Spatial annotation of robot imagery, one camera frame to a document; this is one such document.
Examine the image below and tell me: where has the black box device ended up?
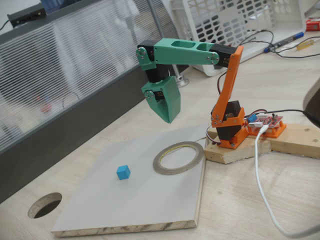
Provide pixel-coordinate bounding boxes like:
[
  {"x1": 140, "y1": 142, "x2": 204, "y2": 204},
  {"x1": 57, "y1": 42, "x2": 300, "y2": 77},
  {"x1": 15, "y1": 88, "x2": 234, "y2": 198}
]
[{"x1": 6, "y1": 3, "x2": 47, "y2": 28}]

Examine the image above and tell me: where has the roll of tape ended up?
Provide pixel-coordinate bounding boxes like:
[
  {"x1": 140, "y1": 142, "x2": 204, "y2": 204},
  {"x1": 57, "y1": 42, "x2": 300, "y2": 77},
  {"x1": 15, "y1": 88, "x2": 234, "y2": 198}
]
[{"x1": 152, "y1": 141, "x2": 205, "y2": 176}]

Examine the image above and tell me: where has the translucent yellow stick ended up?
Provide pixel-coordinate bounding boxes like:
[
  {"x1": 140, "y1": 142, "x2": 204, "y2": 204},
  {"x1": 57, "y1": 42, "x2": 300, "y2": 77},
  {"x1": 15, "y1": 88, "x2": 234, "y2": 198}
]
[{"x1": 296, "y1": 38, "x2": 316, "y2": 52}]

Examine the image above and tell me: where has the black power cable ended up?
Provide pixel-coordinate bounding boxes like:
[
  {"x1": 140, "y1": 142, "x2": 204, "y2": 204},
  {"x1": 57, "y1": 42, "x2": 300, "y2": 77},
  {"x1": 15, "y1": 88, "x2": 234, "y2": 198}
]
[{"x1": 266, "y1": 108, "x2": 320, "y2": 124}]

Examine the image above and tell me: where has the blue cube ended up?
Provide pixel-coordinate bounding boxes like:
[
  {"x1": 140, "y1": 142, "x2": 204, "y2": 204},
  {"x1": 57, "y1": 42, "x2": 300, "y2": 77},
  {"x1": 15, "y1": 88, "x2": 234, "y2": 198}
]
[{"x1": 116, "y1": 164, "x2": 132, "y2": 181}]

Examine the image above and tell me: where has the short wooden base block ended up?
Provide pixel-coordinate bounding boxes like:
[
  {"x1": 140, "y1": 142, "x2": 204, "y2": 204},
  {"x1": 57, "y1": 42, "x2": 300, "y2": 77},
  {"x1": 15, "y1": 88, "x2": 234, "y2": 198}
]
[{"x1": 203, "y1": 124, "x2": 273, "y2": 165}]

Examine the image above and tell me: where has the red controller circuit board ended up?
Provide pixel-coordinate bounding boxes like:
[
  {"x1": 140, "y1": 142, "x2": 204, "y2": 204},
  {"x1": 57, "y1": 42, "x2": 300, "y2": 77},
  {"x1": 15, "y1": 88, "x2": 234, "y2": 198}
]
[{"x1": 246, "y1": 113, "x2": 285, "y2": 131}]

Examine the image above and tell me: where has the thin black desk cable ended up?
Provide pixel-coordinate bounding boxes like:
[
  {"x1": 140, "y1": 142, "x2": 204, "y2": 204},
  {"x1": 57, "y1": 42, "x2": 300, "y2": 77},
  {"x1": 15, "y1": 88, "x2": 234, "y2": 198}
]
[{"x1": 231, "y1": 29, "x2": 320, "y2": 59}]

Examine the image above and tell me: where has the ribbed translucent desk partition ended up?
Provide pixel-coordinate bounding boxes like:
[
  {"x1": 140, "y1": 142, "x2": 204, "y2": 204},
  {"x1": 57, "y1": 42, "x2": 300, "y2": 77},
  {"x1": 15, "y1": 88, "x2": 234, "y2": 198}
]
[{"x1": 0, "y1": 0, "x2": 191, "y2": 205}]

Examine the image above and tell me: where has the white usb cable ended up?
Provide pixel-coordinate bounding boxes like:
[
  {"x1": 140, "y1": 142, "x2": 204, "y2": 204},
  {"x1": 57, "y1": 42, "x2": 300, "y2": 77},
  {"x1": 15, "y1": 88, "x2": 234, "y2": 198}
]
[{"x1": 254, "y1": 124, "x2": 320, "y2": 239}]

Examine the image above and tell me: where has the blue capped marker pen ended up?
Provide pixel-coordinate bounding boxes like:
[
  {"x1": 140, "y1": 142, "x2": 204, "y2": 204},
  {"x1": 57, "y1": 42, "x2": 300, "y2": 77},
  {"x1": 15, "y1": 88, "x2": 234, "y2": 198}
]
[{"x1": 263, "y1": 31, "x2": 305, "y2": 54}]

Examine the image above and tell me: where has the long wooden base plank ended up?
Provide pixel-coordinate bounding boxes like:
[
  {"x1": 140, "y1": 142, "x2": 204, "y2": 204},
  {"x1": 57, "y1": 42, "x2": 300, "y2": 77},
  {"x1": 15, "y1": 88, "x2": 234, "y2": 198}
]
[{"x1": 246, "y1": 122, "x2": 320, "y2": 160}]

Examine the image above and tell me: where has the orange controller board mount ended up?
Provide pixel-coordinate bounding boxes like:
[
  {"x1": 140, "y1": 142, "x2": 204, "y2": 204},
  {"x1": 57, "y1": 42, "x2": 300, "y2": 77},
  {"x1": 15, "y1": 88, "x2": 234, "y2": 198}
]
[{"x1": 246, "y1": 119, "x2": 287, "y2": 139}]

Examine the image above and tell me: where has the grey plywood board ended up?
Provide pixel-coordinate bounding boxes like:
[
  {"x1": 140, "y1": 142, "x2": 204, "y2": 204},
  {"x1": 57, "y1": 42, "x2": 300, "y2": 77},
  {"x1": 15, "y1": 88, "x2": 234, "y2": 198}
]
[{"x1": 51, "y1": 122, "x2": 210, "y2": 238}]

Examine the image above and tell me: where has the white plastic basket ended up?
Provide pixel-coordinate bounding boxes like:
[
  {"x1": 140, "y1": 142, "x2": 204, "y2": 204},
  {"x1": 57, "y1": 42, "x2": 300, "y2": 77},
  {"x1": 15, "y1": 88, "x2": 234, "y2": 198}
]
[{"x1": 169, "y1": 0, "x2": 307, "y2": 77}]

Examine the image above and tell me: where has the grey rounded object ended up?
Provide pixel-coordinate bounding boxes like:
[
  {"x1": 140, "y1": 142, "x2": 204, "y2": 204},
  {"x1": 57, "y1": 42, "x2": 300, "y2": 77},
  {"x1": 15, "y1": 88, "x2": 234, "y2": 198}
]
[{"x1": 302, "y1": 76, "x2": 320, "y2": 126}]

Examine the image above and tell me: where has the metal pole with flange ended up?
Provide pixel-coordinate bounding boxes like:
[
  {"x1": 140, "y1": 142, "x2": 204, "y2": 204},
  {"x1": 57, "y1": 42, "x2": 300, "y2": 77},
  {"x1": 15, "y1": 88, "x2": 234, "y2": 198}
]
[{"x1": 147, "y1": 0, "x2": 191, "y2": 88}]

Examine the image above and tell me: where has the red small box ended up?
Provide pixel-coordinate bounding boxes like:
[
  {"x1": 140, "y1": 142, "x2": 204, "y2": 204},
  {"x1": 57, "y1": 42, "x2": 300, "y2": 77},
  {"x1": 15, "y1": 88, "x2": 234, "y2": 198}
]
[{"x1": 305, "y1": 19, "x2": 320, "y2": 33}]

